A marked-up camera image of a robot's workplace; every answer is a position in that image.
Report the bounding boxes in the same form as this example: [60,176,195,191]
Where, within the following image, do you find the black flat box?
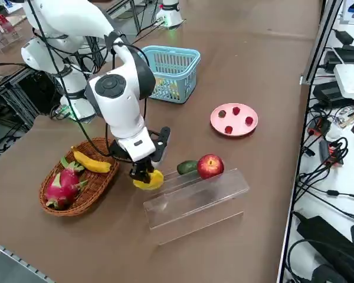
[323,47,354,70]

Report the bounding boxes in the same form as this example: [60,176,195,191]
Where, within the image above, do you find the aluminium table rail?
[0,238,55,283]

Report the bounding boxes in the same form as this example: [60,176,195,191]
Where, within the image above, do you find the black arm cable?
[26,0,154,157]

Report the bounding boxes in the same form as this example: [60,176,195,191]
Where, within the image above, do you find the orange black adapter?
[318,138,346,169]

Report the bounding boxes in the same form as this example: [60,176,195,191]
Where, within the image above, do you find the brown wicker basket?
[39,137,121,218]

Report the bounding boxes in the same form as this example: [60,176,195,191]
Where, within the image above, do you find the clear rack with red items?
[0,7,21,54]

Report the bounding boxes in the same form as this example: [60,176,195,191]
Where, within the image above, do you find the aluminium camera post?
[300,0,345,85]

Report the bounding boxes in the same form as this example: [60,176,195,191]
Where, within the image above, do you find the pink round plate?
[209,103,259,137]

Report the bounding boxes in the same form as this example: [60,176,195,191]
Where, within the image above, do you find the pink dragon fruit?
[44,157,89,210]

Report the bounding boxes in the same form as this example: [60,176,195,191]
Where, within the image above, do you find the black power adapter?
[333,28,354,45]
[312,81,353,109]

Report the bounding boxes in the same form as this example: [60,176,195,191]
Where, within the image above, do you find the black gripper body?
[107,126,172,167]

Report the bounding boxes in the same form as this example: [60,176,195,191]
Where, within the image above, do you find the red black device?
[308,117,333,137]

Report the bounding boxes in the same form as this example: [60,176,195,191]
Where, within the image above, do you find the red apple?
[196,153,225,180]

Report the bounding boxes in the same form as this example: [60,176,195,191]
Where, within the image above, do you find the clear acrylic stepped stand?
[141,164,251,245]

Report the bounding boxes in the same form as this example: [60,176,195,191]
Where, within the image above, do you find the yellow banana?
[70,146,112,173]

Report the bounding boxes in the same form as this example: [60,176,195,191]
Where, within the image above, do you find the blue plastic basket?
[137,45,201,104]

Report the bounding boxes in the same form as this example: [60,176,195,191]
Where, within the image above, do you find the green avocado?
[176,160,199,176]

